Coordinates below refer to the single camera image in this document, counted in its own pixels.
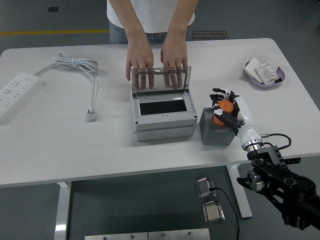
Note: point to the person's right hand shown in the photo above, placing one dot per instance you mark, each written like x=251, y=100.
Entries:
x=140, y=55

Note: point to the white table leg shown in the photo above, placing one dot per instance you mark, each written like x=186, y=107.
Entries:
x=62, y=215
x=241, y=192

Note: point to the purple plastic tray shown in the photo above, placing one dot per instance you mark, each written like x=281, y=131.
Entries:
x=281, y=75

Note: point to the clear plastic bag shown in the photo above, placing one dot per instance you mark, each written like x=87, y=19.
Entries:
x=270, y=57

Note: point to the orange cylindrical battery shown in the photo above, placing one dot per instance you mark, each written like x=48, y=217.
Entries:
x=225, y=106

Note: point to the grey plastic electrical box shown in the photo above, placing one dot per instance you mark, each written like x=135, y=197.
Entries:
x=162, y=125

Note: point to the grey block battery stand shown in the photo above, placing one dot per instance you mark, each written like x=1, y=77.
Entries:
x=215, y=135

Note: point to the dark floor outlet cover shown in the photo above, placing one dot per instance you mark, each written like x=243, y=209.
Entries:
x=52, y=9

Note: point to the small black part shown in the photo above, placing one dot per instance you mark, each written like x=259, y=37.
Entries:
x=278, y=80

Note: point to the white power strip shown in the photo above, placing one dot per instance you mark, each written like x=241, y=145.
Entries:
x=17, y=93

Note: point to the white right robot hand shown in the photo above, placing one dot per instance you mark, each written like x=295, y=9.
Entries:
x=246, y=122

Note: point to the person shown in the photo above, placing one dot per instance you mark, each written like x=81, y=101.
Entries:
x=155, y=15

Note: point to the grey metal base plate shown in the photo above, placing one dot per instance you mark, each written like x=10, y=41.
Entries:
x=180, y=235
x=115, y=236

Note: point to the metal floor socket box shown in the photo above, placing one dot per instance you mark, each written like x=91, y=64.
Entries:
x=212, y=212
x=203, y=187

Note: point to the person's right forearm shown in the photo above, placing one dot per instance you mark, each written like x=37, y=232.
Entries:
x=130, y=20

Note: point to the person's left hand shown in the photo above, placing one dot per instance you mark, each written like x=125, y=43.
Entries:
x=175, y=55

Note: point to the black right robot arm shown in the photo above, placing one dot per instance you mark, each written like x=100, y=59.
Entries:
x=272, y=155

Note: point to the person's left forearm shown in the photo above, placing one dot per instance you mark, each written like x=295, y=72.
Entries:
x=181, y=20

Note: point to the smoky transparent box lid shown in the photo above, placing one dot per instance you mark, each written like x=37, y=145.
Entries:
x=160, y=73

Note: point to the dark floor sign mat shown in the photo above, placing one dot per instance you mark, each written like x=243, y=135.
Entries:
x=212, y=36

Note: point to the white wall socket panel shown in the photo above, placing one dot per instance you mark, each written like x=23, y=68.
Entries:
x=266, y=72

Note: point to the white cardboard packet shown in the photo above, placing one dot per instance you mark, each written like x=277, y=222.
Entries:
x=250, y=68

